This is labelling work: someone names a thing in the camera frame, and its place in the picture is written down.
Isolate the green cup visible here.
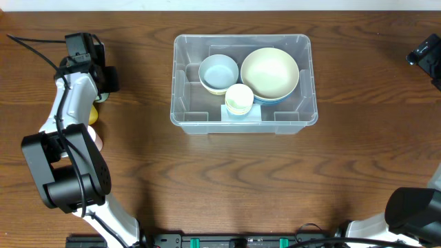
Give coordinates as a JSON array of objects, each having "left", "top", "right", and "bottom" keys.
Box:
[{"left": 94, "top": 93, "right": 110, "bottom": 103}]

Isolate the yellow cup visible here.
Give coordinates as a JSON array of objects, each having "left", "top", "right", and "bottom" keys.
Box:
[
  {"left": 88, "top": 105, "right": 99, "bottom": 125},
  {"left": 226, "top": 104, "right": 252, "bottom": 116}
]

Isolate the pink cup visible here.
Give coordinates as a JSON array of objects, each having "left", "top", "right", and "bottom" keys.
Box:
[{"left": 87, "top": 125, "right": 103, "bottom": 151}]

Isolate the yellow small bowl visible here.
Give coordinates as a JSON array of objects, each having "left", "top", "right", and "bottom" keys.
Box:
[{"left": 203, "top": 85, "right": 227, "bottom": 95}]

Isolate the light blue small bowl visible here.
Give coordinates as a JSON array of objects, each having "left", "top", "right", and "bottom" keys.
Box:
[{"left": 198, "top": 54, "right": 239, "bottom": 92}]

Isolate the cream white cup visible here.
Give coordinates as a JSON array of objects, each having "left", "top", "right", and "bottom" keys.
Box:
[{"left": 225, "top": 84, "right": 254, "bottom": 108}]

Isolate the dark blue bowl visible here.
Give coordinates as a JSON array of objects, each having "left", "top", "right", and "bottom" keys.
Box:
[
  {"left": 254, "top": 99, "right": 283, "bottom": 106},
  {"left": 237, "top": 83, "right": 294, "bottom": 101}
]

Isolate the beige large bowl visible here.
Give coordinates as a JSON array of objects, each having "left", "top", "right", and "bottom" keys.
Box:
[{"left": 240, "top": 48, "right": 300, "bottom": 102}]

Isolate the white small bowl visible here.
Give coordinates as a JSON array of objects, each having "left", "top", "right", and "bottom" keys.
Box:
[{"left": 201, "top": 80, "right": 229, "bottom": 94}]

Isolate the blue cup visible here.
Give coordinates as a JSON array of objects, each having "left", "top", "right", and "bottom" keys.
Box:
[{"left": 227, "top": 112, "right": 248, "bottom": 121}]

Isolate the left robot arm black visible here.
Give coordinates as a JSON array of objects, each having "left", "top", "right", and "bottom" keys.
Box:
[{"left": 21, "top": 52, "right": 150, "bottom": 247}]

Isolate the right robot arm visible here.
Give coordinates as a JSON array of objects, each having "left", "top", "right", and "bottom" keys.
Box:
[{"left": 336, "top": 34, "right": 440, "bottom": 247}]

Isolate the clear plastic storage container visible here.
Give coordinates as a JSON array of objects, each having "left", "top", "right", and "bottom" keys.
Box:
[{"left": 170, "top": 34, "right": 318, "bottom": 134}]

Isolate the right black cable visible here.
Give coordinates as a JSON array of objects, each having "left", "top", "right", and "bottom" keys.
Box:
[{"left": 285, "top": 223, "right": 421, "bottom": 248}]

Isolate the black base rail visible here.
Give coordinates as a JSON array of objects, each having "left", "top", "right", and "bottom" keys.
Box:
[{"left": 65, "top": 233, "right": 411, "bottom": 248}]

